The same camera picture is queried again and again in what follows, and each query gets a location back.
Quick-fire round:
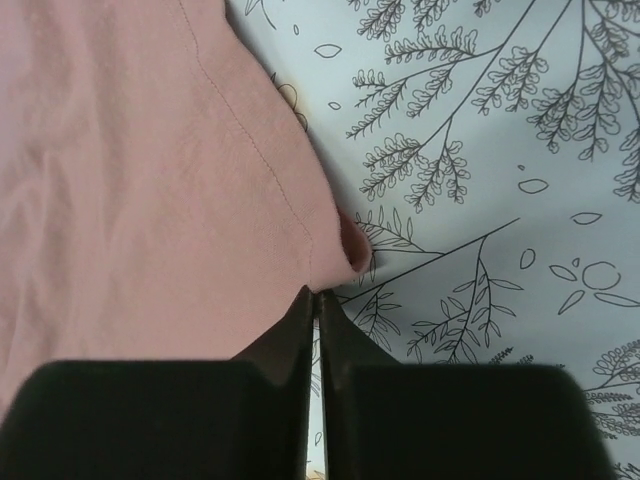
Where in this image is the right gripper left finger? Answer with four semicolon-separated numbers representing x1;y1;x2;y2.
1;289;314;479

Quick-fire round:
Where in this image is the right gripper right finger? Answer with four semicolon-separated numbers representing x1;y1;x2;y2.
319;292;614;479

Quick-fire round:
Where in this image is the pink t shirt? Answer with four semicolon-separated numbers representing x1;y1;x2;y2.
1;1;371;408

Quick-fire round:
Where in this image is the floral table cloth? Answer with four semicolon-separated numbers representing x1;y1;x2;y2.
227;1;639;479

